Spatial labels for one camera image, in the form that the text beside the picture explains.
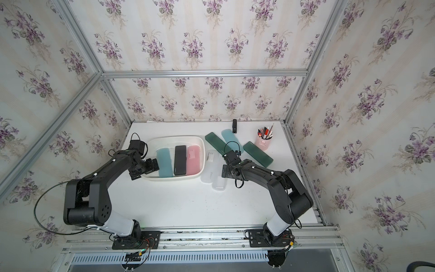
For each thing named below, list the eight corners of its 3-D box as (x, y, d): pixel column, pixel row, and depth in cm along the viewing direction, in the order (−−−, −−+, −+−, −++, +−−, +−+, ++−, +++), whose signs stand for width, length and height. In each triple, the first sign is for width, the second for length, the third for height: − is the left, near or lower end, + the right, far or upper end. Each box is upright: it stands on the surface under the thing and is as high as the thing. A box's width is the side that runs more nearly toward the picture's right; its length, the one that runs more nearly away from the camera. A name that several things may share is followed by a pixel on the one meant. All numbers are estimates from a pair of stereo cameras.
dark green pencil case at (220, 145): (224, 156, 104) (224, 154, 103) (204, 137, 114) (204, 136, 112) (231, 150, 107) (232, 148, 105) (212, 133, 117) (212, 131, 115)
